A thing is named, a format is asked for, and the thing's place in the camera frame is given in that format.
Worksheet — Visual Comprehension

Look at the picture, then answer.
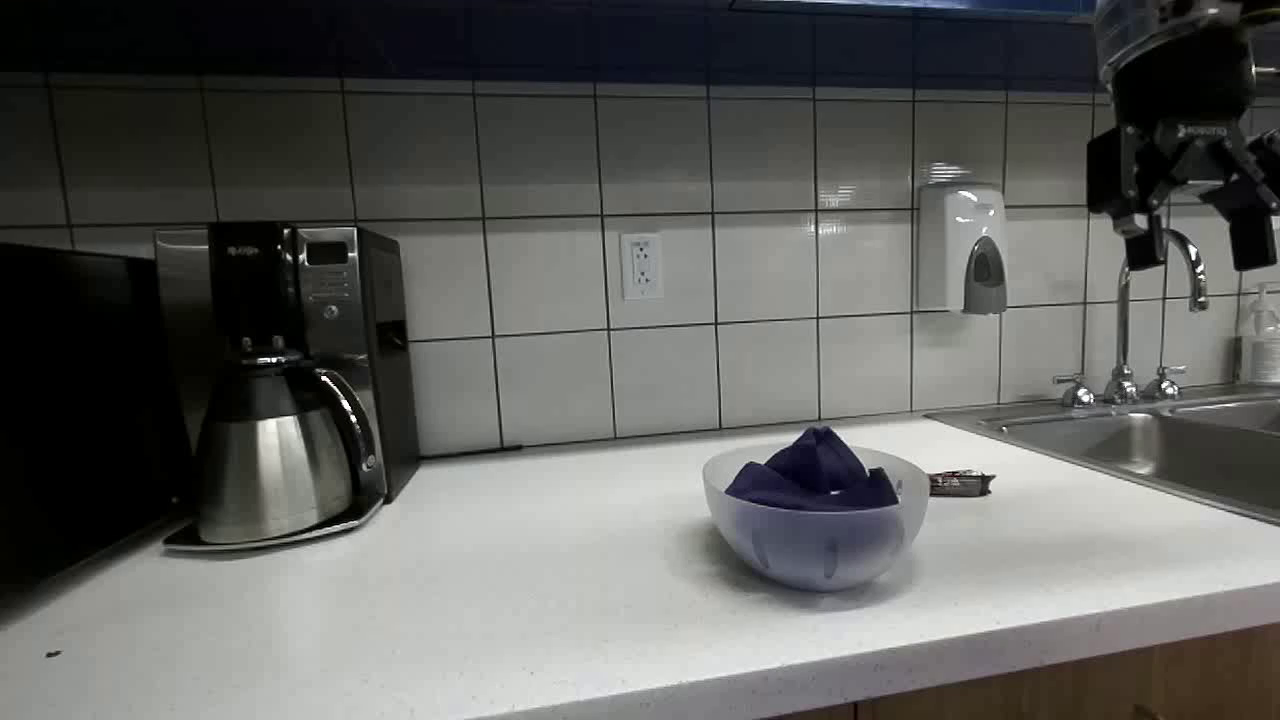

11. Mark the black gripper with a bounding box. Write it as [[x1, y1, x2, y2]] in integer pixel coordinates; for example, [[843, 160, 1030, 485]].
[[1086, 116, 1280, 275]]

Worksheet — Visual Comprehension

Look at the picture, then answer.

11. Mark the stainless steel carafe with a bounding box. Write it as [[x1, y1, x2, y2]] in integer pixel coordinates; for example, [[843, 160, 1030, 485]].
[[191, 347, 391, 545]]

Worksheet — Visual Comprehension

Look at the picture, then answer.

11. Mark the dark blue cloth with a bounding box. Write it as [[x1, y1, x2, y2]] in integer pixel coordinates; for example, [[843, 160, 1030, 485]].
[[724, 424, 904, 517]]

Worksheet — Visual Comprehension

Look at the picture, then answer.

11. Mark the white wall soap dispenser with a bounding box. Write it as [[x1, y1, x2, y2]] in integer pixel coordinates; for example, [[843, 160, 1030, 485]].
[[912, 160, 1017, 319]]

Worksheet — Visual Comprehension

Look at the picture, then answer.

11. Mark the chrome sink faucet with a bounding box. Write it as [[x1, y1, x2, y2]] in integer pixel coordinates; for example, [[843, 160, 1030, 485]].
[[1102, 223, 1211, 407]]

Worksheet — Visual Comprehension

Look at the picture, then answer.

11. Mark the stainless steel double sink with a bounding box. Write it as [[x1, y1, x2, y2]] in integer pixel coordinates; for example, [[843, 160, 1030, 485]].
[[990, 390, 1280, 519]]

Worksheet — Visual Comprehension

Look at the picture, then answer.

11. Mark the black microwave oven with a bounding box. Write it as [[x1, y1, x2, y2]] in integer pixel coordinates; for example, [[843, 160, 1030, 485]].
[[0, 242, 191, 594]]

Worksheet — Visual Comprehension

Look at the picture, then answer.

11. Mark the clear soap bottle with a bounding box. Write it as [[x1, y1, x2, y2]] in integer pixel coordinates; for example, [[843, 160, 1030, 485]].
[[1235, 285, 1280, 392]]

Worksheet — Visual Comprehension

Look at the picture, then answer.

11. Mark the white wall outlet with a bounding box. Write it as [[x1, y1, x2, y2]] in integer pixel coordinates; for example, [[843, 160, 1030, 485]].
[[615, 228, 670, 318]]

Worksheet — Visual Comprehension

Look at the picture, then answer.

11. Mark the black steel coffee maker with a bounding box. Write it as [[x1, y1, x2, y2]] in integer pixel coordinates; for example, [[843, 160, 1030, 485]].
[[153, 221, 425, 552]]

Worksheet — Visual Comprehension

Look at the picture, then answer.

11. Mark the small dark wrapper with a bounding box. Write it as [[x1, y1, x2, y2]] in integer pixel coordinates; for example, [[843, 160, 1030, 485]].
[[923, 463, 1001, 499]]

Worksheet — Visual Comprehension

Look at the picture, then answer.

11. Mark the translucent plastic bowl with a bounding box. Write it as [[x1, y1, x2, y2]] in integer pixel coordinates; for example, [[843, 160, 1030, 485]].
[[702, 442, 931, 598]]

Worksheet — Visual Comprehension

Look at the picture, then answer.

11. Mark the blue wall cabinet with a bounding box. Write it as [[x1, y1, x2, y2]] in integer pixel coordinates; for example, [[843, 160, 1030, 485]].
[[0, 0, 1104, 96]]

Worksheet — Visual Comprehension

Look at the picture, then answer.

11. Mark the wooden base cabinet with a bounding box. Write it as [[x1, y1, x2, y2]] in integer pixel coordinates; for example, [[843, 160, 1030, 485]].
[[768, 622, 1280, 720]]

